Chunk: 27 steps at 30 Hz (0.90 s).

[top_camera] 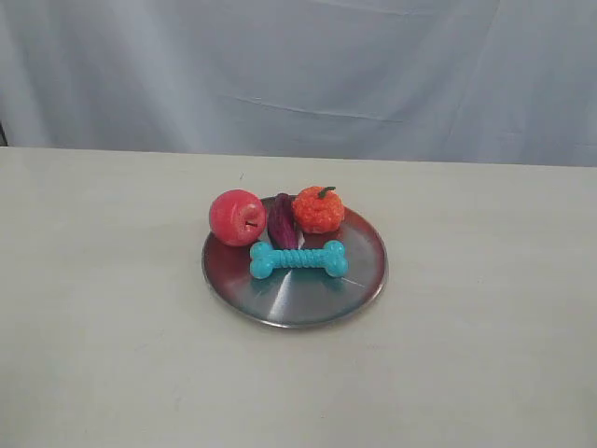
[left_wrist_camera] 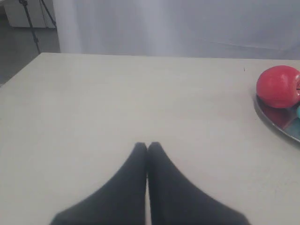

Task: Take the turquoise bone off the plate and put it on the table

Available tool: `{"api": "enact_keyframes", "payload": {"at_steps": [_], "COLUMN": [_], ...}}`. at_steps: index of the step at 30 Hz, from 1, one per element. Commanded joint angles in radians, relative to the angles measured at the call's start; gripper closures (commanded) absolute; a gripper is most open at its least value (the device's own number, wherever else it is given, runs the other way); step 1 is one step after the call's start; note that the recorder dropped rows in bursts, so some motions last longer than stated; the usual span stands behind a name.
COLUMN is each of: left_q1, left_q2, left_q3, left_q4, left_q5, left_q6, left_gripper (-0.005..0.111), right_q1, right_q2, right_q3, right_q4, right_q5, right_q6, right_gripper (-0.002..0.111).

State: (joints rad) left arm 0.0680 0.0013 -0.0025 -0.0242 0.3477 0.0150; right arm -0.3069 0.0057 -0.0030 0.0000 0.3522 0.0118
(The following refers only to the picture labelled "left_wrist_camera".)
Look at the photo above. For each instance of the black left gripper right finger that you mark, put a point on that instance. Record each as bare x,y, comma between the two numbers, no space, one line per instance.
174,200

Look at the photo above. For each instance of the round steel plate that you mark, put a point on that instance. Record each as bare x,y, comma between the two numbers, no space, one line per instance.
284,123

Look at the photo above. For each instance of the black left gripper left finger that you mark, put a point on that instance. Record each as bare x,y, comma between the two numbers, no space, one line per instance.
120,201

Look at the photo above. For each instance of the red apple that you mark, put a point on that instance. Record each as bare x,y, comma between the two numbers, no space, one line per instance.
279,86

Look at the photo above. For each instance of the teal toy bone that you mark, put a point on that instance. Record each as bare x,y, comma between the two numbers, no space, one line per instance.
298,112

